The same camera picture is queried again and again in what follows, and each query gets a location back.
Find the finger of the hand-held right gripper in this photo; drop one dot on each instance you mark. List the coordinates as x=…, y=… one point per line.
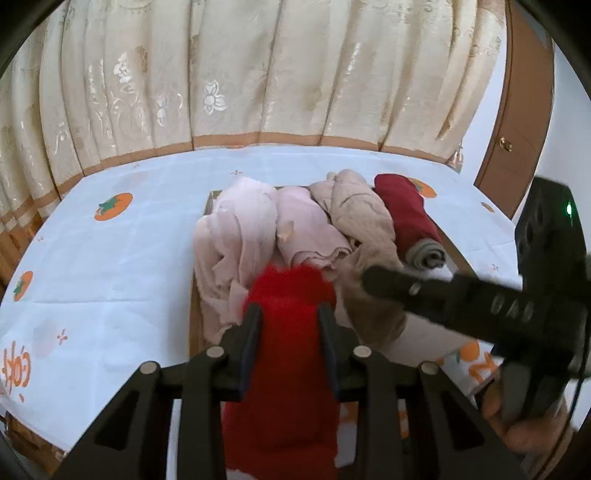
x=438, y=295

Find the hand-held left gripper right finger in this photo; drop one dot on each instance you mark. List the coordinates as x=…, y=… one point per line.
x=328, y=341

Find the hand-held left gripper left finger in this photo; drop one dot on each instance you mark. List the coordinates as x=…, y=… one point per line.
x=251, y=341

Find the bright red garment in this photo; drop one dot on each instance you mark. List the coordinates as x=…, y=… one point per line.
x=281, y=369

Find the cardboard tray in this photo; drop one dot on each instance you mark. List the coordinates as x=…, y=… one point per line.
x=457, y=258

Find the dark red garment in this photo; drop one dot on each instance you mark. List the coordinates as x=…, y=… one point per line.
x=406, y=212

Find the beige dotted garment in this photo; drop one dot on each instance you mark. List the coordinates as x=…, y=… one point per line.
x=364, y=217

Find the pale dotted garment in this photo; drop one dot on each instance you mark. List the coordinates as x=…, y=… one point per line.
x=235, y=230

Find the pink garment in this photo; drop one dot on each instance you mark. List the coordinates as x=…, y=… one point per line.
x=309, y=226

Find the person's right hand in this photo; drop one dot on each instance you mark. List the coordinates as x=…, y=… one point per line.
x=535, y=434

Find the brass door knob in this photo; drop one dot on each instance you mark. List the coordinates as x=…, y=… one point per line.
x=505, y=145

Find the white orange-print tablecloth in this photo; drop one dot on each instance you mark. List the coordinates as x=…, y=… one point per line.
x=115, y=258

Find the wooden door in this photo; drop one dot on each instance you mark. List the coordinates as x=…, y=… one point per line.
x=521, y=115

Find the cream floral curtain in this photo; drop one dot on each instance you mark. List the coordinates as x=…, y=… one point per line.
x=231, y=69

